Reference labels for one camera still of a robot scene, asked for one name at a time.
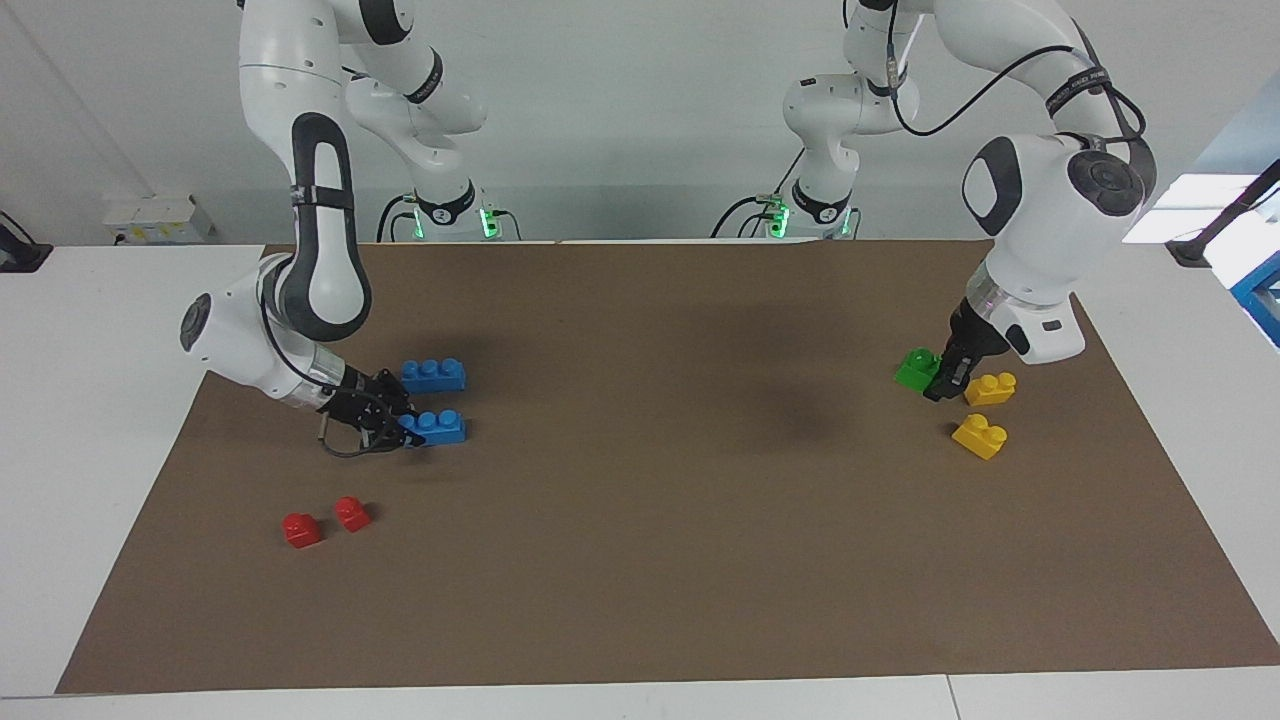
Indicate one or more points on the black stand base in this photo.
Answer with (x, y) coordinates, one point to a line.
(20, 255)

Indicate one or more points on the green two-stud toy brick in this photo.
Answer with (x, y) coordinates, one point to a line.
(915, 370)

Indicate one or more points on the blue crate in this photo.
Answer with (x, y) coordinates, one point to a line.
(1260, 295)

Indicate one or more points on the blue three-stud toy brick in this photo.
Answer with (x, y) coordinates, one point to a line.
(433, 376)
(440, 428)

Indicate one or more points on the black pole stand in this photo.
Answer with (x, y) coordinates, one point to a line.
(1215, 225)

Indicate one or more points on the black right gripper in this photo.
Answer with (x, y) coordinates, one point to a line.
(365, 405)

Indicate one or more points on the white wall outlet box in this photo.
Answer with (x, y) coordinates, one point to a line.
(160, 218)

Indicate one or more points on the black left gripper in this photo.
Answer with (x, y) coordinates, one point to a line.
(978, 335)

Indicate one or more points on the red one-stud toy brick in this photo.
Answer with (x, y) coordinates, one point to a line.
(301, 530)
(352, 514)

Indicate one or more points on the yellow two-stud toy brick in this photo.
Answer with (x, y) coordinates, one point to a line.
(991, 389)
(980, 437)

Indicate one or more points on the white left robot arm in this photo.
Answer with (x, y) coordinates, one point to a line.
(1030, 230)

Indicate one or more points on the brown table mat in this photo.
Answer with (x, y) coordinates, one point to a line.
(640, 550)

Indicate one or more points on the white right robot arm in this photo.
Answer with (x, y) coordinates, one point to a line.
(320, 230)

